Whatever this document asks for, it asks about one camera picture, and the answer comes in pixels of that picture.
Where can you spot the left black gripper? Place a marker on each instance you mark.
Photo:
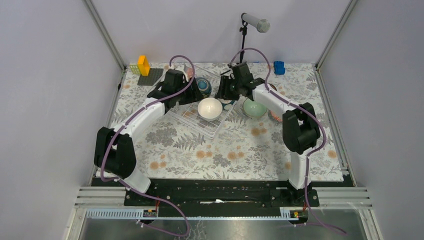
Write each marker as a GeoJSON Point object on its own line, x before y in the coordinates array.
{"type": "Point", "coordinates": [194, 94]}

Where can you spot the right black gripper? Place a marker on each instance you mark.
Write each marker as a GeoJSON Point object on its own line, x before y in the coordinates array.
{"type": "Point", "coordinates": [224, 85]}

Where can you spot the white ribbed bowl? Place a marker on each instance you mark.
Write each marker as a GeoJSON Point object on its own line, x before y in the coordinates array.
{"type": "Point", "coordinates": [209, 109]}

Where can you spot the light green celadon bowl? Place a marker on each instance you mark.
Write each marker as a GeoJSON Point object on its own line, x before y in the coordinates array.
{"type": "Point", "coordinates": [253, 109]}

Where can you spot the red orange patterned bowl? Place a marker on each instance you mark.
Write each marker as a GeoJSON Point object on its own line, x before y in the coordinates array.
{"type": "Point", "coordinates": [274, 116]}

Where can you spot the pink floral bowl leaf interior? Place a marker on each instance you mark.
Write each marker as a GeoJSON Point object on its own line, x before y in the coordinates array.
{"type": "Point", "coordinates": [189, 71]}

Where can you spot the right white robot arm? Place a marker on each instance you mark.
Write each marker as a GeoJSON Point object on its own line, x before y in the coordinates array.
{"type": "Point", "coordinates": [300, 127]}

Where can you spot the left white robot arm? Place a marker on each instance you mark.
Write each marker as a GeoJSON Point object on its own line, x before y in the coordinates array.
{"type": "Point", "coordinates": [114, 149]}

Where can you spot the teal white spotted bowl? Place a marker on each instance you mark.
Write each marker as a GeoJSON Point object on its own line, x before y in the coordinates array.
{"type": "Point", "coordinates": [227, 104]}

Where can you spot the dark teal floral bowl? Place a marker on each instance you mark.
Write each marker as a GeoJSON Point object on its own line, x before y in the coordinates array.
{"type": "Point", "coordinates": [204, 87]}

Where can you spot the dark grey building plate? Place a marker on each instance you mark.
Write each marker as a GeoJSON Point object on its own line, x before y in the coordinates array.
{"type": "Point", "coordinates": [153, 76]}

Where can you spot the yellow toy block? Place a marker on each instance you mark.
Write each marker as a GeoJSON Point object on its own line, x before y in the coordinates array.
{"type": "Point", "coordinates": [143, 65]}

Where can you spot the lime green toy block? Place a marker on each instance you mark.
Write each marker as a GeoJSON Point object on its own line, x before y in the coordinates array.
{"type": "Point", "coordinates": [134, 68]}

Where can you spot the blue toy block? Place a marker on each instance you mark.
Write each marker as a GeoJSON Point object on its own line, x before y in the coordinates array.
{"type": "Point", "coordinates": [279, 67]}

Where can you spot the grey microphone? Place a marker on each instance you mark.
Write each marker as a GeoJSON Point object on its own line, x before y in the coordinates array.
{"type": "Point", "coordinates": [261, 25]}

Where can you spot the white wire dish rack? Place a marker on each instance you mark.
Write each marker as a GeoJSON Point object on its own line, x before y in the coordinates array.
{"type": "Point", "coordinates": [188, 116]}

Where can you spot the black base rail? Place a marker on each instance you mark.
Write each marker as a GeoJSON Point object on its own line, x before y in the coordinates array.
{"type": "Point", "coordinates": [225, 198]}

